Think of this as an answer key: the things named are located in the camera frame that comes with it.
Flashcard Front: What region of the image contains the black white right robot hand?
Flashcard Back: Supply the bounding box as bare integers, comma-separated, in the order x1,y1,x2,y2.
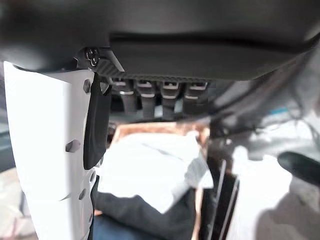
0,0,320,240

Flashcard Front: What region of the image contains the white garment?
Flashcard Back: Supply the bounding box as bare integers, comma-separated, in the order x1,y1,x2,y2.
98,131,215,215

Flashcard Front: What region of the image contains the large black garment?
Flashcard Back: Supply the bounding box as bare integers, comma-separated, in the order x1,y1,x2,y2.
90,174,201,240

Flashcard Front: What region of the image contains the blue garment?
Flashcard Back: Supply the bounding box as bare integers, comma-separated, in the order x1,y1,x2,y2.
91,214,143,240

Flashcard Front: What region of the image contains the wicker laundry basket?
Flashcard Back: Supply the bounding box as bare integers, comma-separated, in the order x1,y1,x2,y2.
109,121,212,240

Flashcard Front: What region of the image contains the silver right robot leg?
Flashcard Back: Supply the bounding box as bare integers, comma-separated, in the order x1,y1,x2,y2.
209,44,320,161

